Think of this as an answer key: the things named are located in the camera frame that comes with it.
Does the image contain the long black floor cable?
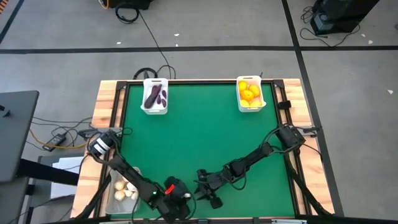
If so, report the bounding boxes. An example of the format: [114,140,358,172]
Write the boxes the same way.
[136,11,177,80]

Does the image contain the white plastic basket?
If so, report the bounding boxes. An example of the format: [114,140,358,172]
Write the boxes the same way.
[235,75,267,113]
[141,77,170,116]

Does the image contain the black power adapter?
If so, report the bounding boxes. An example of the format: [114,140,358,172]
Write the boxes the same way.
[42,133,68,152]

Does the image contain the black aluminium table frame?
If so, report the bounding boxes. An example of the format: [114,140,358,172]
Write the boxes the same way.
[93,79,335,219]

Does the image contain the black diagonal frame strut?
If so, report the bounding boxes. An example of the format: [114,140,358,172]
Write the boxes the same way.
[285,154,331,216]
[76,172,113,219]

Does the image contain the black box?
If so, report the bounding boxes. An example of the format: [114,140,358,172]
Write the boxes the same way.
[107,0,155,10]

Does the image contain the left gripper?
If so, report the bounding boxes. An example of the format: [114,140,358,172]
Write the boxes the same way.
[164,175,192,223]

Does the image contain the coiled black cable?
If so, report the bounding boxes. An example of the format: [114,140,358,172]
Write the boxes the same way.
[114,2,140,24]

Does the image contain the yellow cable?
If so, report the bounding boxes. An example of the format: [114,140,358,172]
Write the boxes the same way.
[29,129,88,149]

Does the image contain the white paper sheet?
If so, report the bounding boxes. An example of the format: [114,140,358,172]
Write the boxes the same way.
[50,156,85,200]

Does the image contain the black cable loops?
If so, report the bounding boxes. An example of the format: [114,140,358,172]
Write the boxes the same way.
[132,64,177,80]

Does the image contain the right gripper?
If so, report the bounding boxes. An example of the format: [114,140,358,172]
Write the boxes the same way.
[195,169,231,210]

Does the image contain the green table mat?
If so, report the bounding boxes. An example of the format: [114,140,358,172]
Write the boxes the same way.
[110,82,295,218]

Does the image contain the black equipment case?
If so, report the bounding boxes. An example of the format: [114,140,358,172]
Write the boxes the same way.
[310,0,381,35]

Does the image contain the light grey plastic basket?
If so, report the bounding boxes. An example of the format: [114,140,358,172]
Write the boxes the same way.
[104,166,142,215]

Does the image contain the grey desk top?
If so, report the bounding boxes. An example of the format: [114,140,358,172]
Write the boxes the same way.
[0,90,40,184]

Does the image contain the black desk beam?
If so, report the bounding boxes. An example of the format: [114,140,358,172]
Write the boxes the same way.
[17,157,80,187]

